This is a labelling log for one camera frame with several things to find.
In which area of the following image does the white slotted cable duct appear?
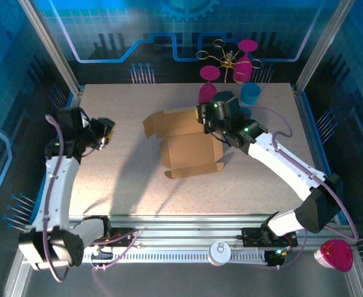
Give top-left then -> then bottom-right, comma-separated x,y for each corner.
82,249 -> 267,264

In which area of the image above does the aluminium front frame rail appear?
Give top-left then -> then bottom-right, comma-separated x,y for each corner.
19,215 -> 355,248

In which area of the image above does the magenta plastic bowl glass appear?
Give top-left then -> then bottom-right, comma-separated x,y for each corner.
313,238 -> 354,273

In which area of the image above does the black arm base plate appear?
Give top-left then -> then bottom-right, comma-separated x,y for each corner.
241,226 -> 299,248
90,227 -> 135,248

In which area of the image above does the aluminium frame post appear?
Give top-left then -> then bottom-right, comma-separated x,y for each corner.
16,0 -> 85,95
294,0 -> 355,93

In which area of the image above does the silver tin can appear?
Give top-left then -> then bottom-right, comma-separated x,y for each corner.
208,241 -> 231,267

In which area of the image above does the magenta plastic wine glass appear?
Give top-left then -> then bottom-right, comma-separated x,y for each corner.
199,65 -> 221,105
233,39 -> 258,84

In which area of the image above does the brown cardboard paper box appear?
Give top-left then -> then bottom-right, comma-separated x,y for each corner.
142,106 -> 225,179

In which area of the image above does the aluminium side rail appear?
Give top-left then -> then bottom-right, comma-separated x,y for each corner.
292,85 -> 349,223
29,86 -> 86,223

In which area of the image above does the blue plastic goblet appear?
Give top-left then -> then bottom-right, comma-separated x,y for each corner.
240,82 -> 262,108

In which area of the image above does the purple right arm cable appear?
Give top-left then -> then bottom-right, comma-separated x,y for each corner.
239,104 -> 360,270

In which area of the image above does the gold wire glass rack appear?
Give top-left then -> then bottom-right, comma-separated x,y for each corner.
195,38 -> 263,84

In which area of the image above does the black controller board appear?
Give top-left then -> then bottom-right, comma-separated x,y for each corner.
266,247 -> 294,267

